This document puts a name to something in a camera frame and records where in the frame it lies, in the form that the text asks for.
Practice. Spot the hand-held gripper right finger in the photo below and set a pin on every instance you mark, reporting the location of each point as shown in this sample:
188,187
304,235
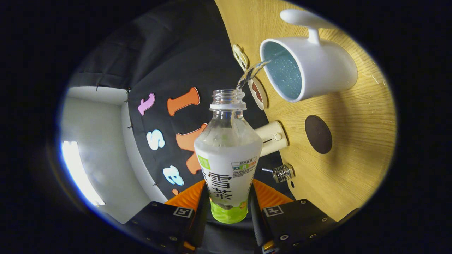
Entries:
255,220

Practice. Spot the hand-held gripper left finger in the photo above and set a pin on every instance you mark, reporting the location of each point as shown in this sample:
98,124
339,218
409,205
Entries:
201,218

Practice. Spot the white green label juice bottle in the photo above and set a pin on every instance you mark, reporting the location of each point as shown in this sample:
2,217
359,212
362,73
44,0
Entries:
227,165

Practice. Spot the dark brown round coaster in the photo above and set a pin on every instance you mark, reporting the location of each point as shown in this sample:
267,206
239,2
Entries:
318,134

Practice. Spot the clear poured juice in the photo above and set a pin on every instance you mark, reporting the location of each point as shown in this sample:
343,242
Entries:
249,74

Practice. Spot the white cup with blue inside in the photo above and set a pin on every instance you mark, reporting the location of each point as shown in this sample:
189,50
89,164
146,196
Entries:
325,67

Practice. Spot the white toaster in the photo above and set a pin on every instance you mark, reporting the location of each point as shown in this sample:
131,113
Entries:
272,138

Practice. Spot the red meat slice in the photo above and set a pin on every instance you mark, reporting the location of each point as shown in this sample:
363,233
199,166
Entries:
255,87
259,97

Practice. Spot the white round plate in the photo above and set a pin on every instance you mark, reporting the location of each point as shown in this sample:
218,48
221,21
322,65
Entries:
251,95

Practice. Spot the wooden table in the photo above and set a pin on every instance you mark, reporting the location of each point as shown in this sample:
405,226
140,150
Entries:
353,141

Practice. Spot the white divided dish with beans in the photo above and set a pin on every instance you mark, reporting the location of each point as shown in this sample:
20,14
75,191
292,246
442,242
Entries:
241,58

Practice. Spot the black backdrop cloth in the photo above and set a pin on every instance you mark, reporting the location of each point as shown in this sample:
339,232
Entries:
159,53

